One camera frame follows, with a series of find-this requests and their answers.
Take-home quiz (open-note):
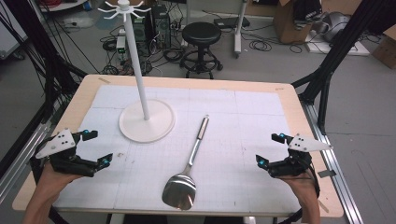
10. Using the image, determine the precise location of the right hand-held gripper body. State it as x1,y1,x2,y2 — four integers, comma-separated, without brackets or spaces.
266,133,333,179

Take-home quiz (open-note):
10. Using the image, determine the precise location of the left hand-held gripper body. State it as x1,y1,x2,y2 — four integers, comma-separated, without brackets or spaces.
31,128,98,178

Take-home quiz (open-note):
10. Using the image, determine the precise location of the metal spatula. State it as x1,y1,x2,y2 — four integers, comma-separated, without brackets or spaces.
162,114,210,211

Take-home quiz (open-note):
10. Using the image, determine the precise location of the person's right hand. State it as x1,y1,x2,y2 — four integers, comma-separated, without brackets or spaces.
277,173,322,205

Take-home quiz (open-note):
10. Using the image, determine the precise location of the person's left hand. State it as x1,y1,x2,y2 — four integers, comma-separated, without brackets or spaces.
38,161,83,200

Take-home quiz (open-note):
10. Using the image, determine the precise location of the white grid mat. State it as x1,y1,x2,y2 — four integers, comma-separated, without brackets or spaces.
52,85,302,217

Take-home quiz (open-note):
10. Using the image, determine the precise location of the dark tape strip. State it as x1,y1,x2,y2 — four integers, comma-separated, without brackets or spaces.
317,169,337,179

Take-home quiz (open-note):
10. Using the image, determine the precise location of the white hanging rack stand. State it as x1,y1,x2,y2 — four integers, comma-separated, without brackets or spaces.
97,0,177,145

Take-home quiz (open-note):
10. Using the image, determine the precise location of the small white box device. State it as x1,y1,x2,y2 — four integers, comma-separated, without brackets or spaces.
115,28,129,54

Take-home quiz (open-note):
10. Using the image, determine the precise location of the white floor board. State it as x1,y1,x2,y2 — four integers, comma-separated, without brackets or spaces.
304,30,372,57

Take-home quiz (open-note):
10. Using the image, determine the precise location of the large open cardboard box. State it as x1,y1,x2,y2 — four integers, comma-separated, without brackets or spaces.
273,0,323,45

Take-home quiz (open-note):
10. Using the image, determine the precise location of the white metal stand leg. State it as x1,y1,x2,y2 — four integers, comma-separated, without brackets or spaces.
233,0,248,59

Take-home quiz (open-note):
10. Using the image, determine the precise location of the grey rounded device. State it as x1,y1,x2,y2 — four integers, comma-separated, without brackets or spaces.
311,11,351,43

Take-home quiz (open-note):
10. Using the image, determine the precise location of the flat black device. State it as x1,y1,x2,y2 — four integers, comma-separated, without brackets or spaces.
213,16,251,30

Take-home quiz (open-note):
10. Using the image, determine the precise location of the black round stool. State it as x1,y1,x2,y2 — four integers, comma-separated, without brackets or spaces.
179,21,224,80

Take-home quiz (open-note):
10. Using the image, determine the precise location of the black computer tower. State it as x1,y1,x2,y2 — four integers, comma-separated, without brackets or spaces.
132,4,173,50

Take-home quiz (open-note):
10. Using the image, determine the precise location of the white round table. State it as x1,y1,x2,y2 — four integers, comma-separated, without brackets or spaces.
38,0,89,13

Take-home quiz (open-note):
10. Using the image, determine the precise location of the small cardboard box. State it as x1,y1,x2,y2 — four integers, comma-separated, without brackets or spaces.
371,24,396,70

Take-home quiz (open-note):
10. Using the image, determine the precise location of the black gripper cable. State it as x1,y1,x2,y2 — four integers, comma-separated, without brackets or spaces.
306,161,322,199

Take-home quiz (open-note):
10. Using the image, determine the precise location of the aluminium rail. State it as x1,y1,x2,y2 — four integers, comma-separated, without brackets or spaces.
0,120,53,204
300,102,364,224

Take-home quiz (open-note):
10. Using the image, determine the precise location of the black frame stand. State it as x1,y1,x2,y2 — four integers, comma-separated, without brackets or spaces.
0,0,89,125
291,0,389,135

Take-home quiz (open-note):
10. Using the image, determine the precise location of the black cable coil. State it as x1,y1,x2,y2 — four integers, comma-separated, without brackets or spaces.
248,39,273,52

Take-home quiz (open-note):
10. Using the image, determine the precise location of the tangle of black floor cables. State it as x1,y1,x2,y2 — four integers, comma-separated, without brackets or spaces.
99,18,189,77

